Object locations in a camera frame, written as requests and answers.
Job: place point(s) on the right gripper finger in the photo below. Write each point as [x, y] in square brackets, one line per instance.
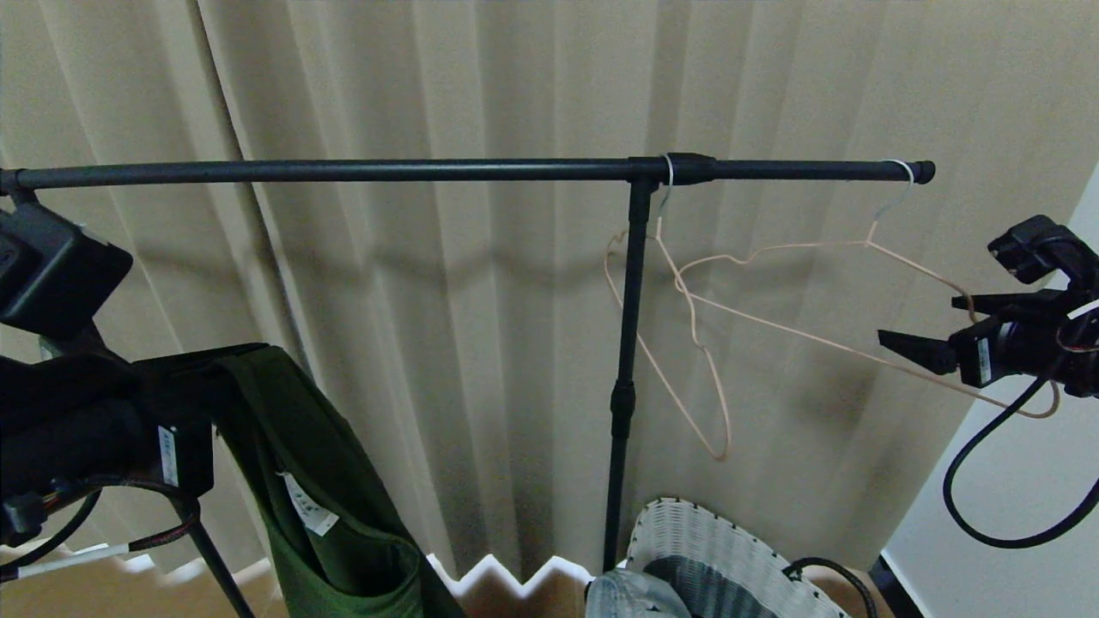
[923, 352]
[1004, 302]

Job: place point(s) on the green long-sleeved shirt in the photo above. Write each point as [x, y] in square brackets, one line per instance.
[361, 566]

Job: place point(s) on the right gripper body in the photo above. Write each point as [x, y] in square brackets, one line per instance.
[1030, 356]

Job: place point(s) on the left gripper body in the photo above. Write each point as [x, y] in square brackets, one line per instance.
[86, 429]

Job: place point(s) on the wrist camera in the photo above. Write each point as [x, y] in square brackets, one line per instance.
[51, 266]
[1039, 249]

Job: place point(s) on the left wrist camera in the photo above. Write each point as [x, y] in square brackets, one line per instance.
[51, 266]

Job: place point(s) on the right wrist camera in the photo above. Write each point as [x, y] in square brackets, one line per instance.
[1039, 249]

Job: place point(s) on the black clothes rack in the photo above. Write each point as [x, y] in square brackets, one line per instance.
[343, 172]

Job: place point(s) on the pale grey garment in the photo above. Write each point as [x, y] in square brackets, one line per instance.
[635, 596]

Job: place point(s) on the white laundry basket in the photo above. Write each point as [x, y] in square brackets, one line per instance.
[713, 532]

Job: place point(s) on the pink clothes hanger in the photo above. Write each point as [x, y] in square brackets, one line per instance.
[816, 335]
[700, 343]

